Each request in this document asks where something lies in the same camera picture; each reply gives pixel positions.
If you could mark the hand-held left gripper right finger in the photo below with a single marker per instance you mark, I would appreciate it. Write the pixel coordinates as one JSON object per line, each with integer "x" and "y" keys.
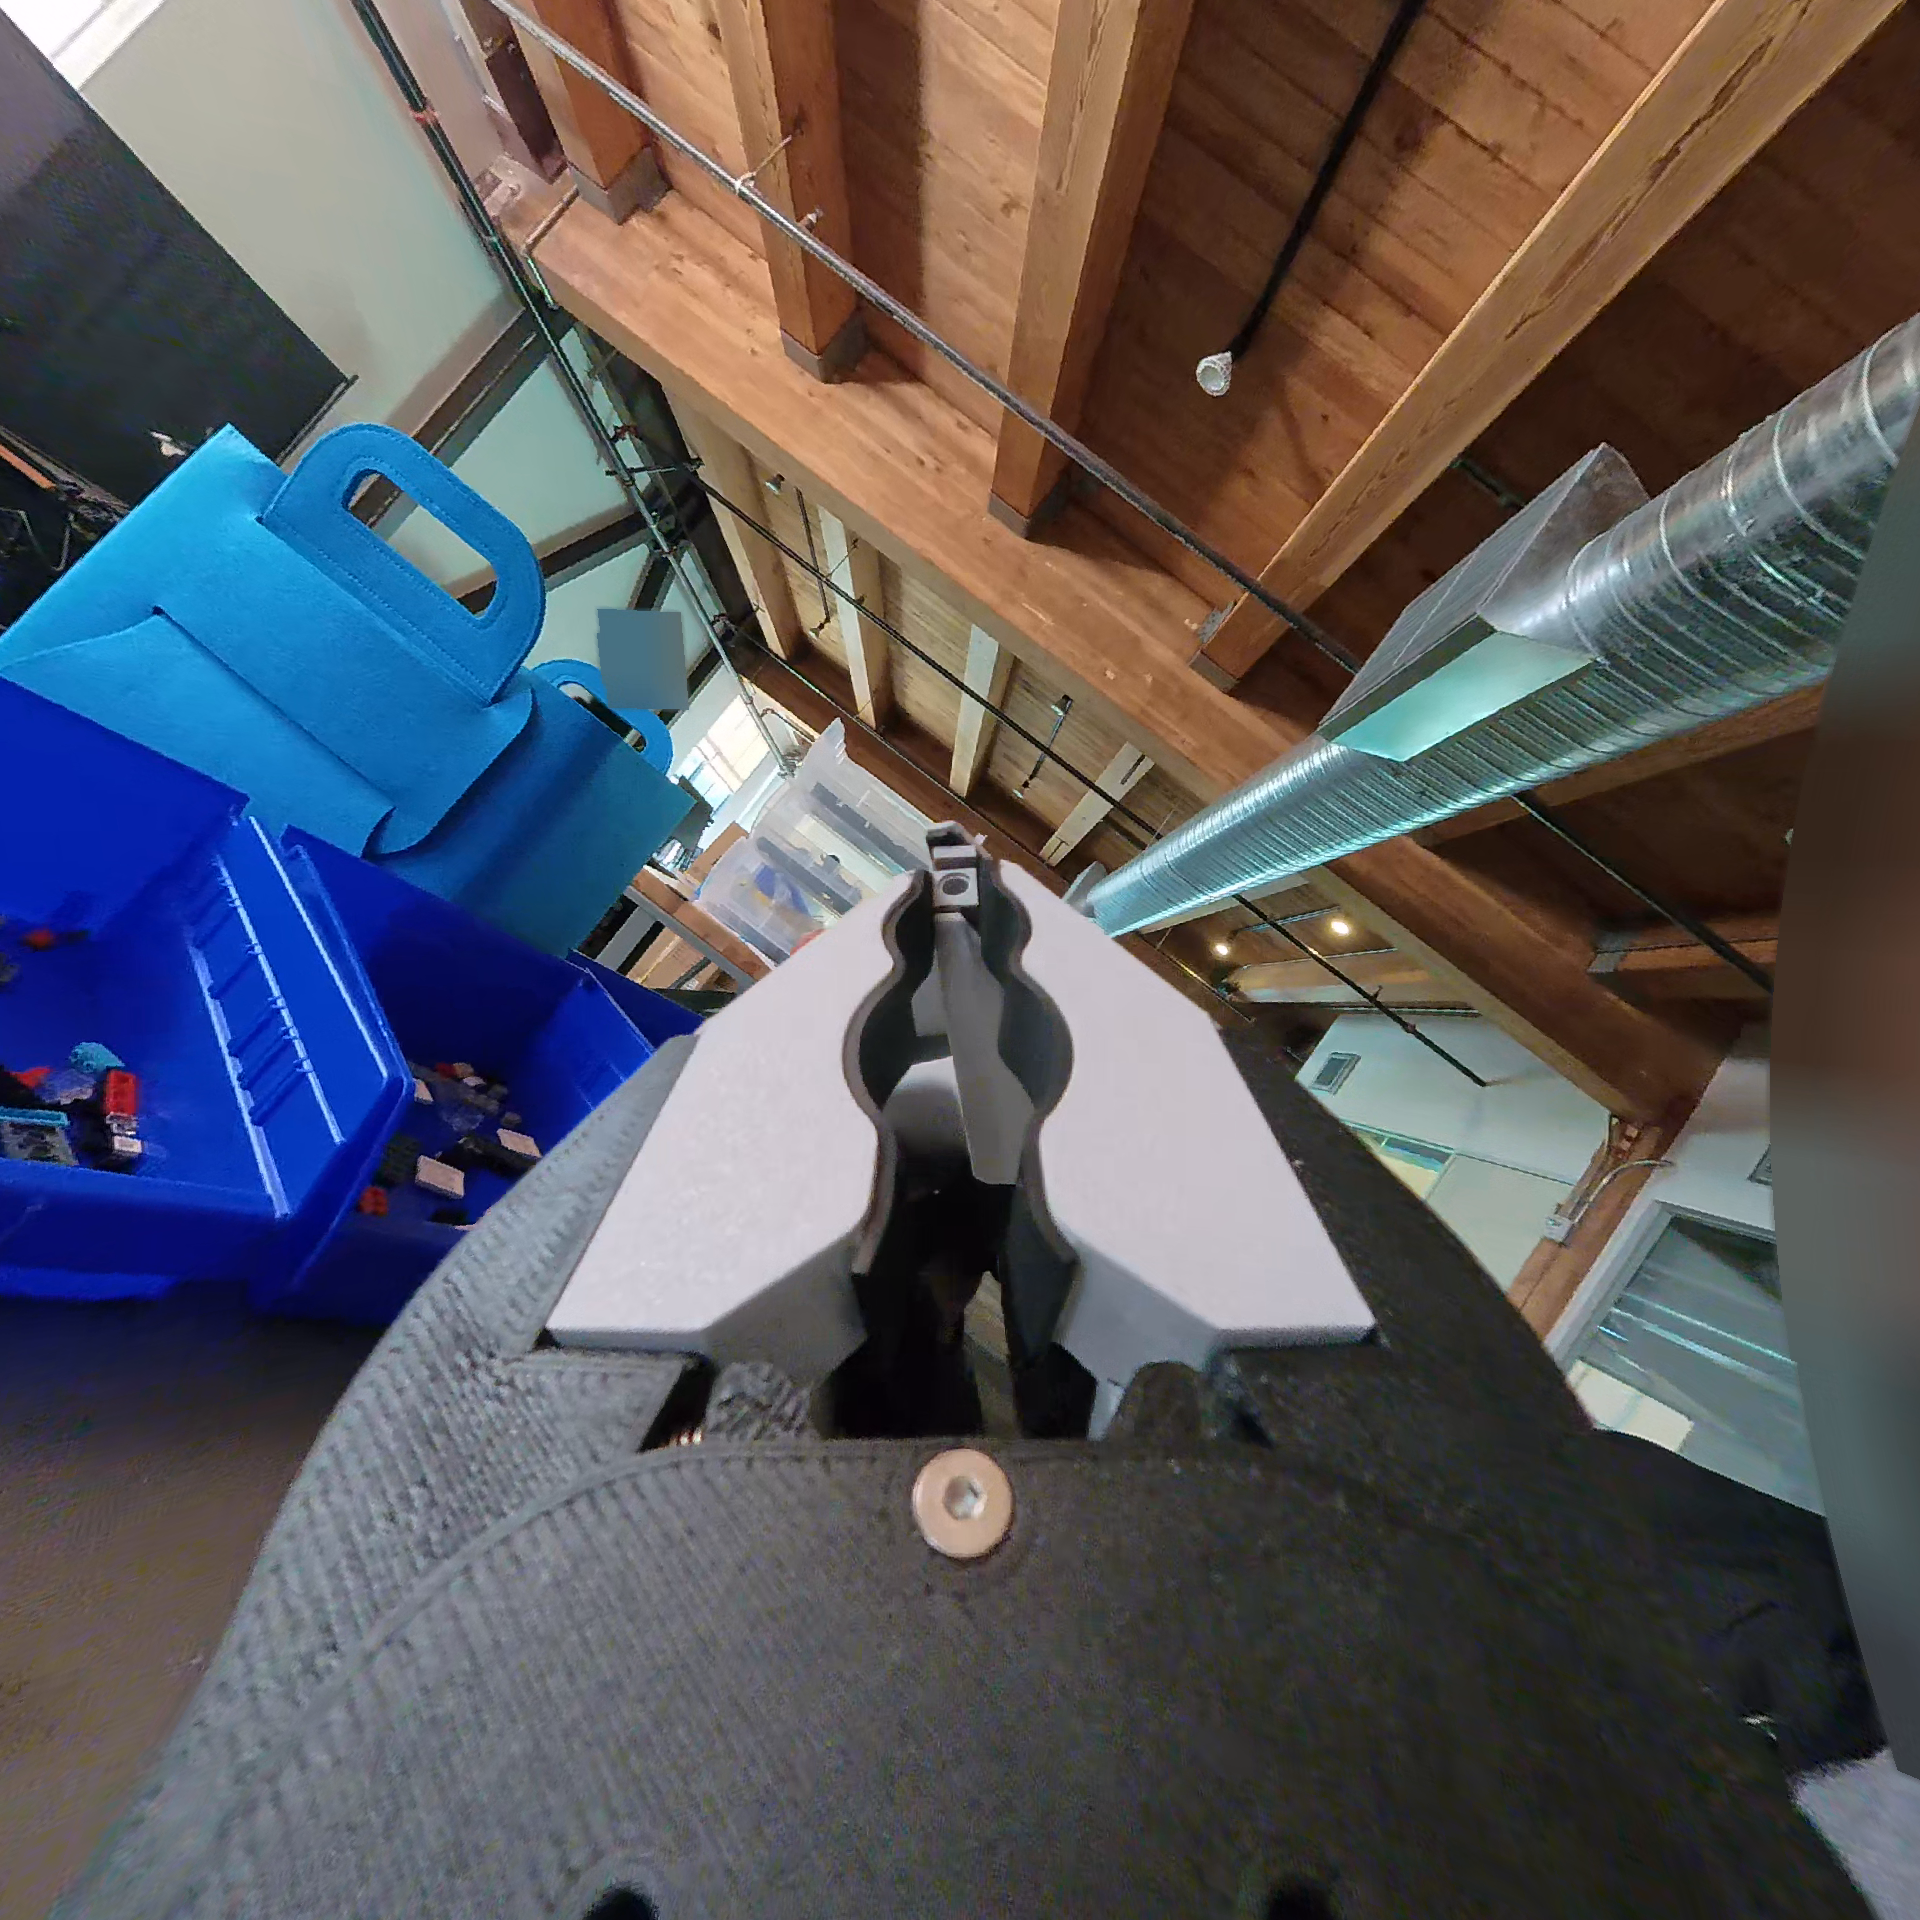
{"x": 1200, "y": 1186}

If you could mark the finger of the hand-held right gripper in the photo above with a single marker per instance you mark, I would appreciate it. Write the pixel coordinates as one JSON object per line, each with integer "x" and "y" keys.
{"x": 992, "y": 1110}

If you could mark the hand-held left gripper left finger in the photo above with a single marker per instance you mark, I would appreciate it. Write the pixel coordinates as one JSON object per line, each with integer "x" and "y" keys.
{"x": 705, "y": 1186}

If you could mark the person's right forearm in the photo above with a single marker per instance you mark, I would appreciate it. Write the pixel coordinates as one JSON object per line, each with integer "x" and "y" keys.
{"x": 1724, "y": 1575}

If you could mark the blue plastic bin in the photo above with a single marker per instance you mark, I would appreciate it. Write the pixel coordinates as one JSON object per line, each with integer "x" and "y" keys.
{"x": 598, "y": 1037}
{"x": 90, "y": 841}

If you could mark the pile of dark toy bricks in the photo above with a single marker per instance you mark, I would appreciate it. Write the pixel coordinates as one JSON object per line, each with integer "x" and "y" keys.
{"x": 451, "y": 1169}

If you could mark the stack of clear storage boxes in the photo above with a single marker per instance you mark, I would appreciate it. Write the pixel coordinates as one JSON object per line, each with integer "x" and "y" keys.
{"x": 795, "y": 886}

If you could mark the small blue felt bag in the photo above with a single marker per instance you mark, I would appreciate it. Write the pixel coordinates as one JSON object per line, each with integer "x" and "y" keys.
{"x": 598, "y": 810}

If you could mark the pile of colourful toy bricks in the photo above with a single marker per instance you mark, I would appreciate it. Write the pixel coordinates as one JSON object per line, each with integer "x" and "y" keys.
{"x": 38, "y": 1140}

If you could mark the large blue felt bag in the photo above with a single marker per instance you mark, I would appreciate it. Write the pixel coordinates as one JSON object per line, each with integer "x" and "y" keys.
{"x": 228, "y": 644}

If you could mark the hanging ceiling lamp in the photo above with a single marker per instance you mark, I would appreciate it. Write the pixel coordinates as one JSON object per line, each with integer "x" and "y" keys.
{"x": 1216, "y": 372}

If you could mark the person's grey top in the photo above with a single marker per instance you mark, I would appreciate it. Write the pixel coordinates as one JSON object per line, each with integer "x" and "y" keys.
{"x": 1868, "y": 1845}

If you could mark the silver ventilation duct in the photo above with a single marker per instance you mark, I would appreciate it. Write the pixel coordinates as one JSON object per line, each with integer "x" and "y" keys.
{"x": 1649, "y": 598}

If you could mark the black wall panel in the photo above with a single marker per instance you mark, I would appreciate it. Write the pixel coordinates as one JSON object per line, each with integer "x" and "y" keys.
{"x": 136, "y": 301}

